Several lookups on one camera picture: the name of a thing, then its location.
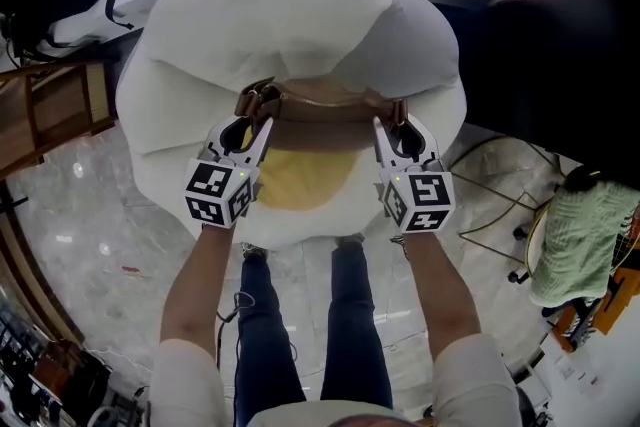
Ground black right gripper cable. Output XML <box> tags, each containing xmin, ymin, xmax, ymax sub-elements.
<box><xmin>389</xmin><ymin>234</ymin><xmax>412</xmax><ymax>262</ymax></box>

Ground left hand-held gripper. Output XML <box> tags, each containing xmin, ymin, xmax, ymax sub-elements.
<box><xmin>183</xmin><ymin>116</ymin><xmax>276</xmax><ymax>230</ymax></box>

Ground person's right forearm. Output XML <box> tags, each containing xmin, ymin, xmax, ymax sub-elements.
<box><xmin>402</xmin><ymin>232</ymin><xmax>484</xmax><ymax>359</ymax></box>

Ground brown wooden counter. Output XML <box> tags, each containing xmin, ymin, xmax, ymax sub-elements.
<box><xmin>0</xmin><ymin>184</ymin><xmax>87</xmax><ymax>347</ymax></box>

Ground person's left shoe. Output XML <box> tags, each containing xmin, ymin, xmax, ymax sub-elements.
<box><xmin>241</xmin><ymin>242</ymin><xmax>269</xmax><ymax>263</ymax></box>

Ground brown leather bag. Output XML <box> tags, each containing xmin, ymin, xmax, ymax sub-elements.
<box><xmin>234</xmin><ymin>75</ymin><xmax>412</xmax><ymax>152</ymax></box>

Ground black cabinet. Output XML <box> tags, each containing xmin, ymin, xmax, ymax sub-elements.
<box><xmin>429</xmin><ymin>0</ymin><xmax>640</xmax><ymax>191</ymax></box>

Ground wooden side table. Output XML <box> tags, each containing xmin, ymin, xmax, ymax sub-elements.
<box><xmin>0</xmin><ymin>59</ymin><xmax>121</xmax><ymax>181</ymax></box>

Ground person's shoe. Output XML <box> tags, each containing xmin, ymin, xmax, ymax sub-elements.
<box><xmin>333</xmin><ymin>233</ymin><xmax>367</xmax><ymax>251</ymax></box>
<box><xmin>241</xmin><ymin>242</ymin><xmax>269</xmax><ymax>263</ymax></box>

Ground person's right shoe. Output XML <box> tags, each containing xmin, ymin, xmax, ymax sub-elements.
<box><xmin>333</xmin><ymin>233</ymin><xmax>367</xmax><ymax>251</ymax></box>

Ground person's white shirt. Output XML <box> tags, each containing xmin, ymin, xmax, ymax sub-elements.
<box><xmin>148</xmin><ymin>332</ymin><xmax>521</xmax><ymax>427</ymax></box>

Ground white storage boxes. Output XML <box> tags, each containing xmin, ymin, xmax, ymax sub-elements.
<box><xmin>504</xmin><ymin>329</ymin><xmax>640</xmax><ymax>427</ymax></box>

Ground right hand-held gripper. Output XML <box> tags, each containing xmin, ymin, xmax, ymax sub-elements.
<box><xmin>372</xmin><ymin>114</ymin><xmax>456</xmax><ymax>234</ymax></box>

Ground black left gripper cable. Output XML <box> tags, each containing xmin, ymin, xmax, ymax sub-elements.
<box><xmin>214</xmin><ymin>292</ymin><xmax>257</xmax><ymax>372</ymax></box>

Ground white egg-shaped beanbag chair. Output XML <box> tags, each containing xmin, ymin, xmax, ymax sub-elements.
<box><xmin>115</xmin><ymin>0</ymin><xmax>469</xmax><ymax>250</ymax></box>

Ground gold wire chair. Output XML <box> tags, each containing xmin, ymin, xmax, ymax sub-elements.
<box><xmin>442</xmin><ymin>137</ymin><xmax>640</xmax><ymax>287</ymax></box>

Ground person's leg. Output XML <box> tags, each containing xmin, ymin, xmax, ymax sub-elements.
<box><xmin>319</xmin><ymin>242</ymin><xmax>394</xmax><ymax>411</ymax></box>
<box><xmin>233</xmin><ymin>254</ymin><xmax>307</xmax><ymax>426</ymax></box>

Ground person's left leg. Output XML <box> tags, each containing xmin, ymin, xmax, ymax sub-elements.
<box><xmin>233</xmin><ymin>254</ymin><xmax>307</xmax><ymax>426</ymax></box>

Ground green knitted blanket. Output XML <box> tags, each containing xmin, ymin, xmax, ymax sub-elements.
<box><xmin>529</xmin><ymin>179</ymin><xmax>640</xmax><ymax>309</ymax></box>

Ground person's right leg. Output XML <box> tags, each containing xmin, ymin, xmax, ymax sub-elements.
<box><xmin>319</xmin><ymin>242</ymin><xmax>394</xmax><ymax>411</ymax></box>

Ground person's left forearm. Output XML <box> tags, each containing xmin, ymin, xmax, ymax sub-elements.
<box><xmin>159</xmin><ymin>224</ymin><xmax>236</xmax><ymax>351</ymax></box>

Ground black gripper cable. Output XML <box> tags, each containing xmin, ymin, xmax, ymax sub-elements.
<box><xmin>214</xmin><ymin>292</ymin><xmax>257</xmax><ymax>372</ymax></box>
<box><xmin>389</xmin><ymin>234</ymin><xmax>412</xmax><ymax>262</ymax></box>

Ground orange couch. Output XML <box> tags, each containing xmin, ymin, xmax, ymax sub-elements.
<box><xmin>547</xmin><ymin>264</ymin><xmax>640</xmax><ymax>354</ymax></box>

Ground black and white striped cloth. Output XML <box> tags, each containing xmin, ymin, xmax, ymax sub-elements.
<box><xmin>564</xmin><ymin>299</ymin><xmax>607</xmax><ymax>351</ymax></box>

